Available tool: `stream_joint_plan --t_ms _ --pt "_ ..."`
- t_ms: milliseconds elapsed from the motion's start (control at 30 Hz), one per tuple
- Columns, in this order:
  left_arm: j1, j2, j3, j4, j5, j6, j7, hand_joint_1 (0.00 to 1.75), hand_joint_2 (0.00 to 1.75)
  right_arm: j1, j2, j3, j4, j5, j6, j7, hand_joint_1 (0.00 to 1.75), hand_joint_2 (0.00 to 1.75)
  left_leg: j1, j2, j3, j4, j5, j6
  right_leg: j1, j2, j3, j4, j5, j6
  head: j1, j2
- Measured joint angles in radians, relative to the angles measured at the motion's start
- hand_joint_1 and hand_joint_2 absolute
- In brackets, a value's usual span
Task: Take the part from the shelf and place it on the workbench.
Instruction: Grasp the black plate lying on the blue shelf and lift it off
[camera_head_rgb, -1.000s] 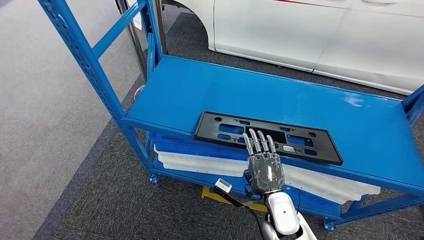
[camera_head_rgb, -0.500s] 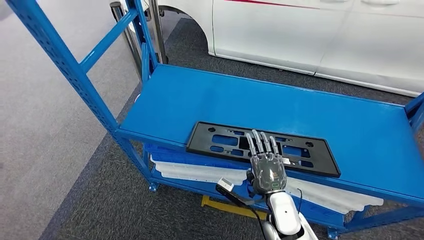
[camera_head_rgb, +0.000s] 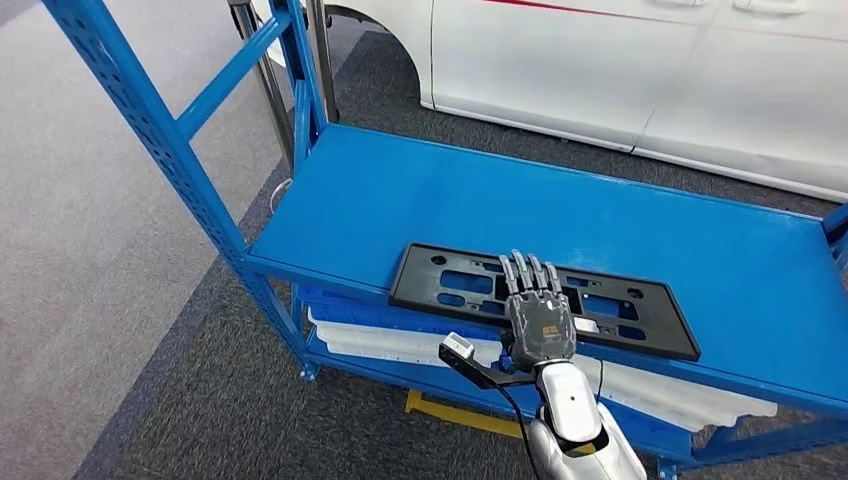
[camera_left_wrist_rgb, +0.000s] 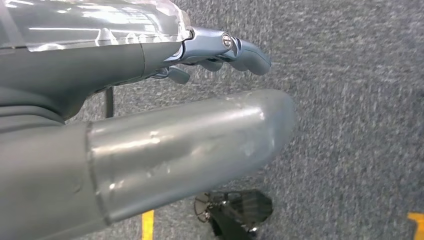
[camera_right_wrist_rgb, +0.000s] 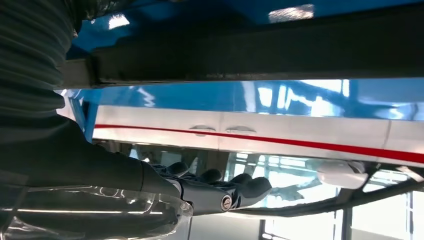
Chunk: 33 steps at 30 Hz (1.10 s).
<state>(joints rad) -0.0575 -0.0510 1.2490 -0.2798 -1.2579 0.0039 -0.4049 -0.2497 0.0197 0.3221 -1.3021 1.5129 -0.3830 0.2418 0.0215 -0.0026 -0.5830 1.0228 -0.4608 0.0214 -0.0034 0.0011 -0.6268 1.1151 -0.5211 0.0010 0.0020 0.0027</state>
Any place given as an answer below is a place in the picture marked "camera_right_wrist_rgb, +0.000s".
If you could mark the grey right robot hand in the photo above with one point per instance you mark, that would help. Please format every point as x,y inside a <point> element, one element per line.
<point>82,172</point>

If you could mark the blue metal shelf rack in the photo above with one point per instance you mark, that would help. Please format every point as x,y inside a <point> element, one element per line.
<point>198,96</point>

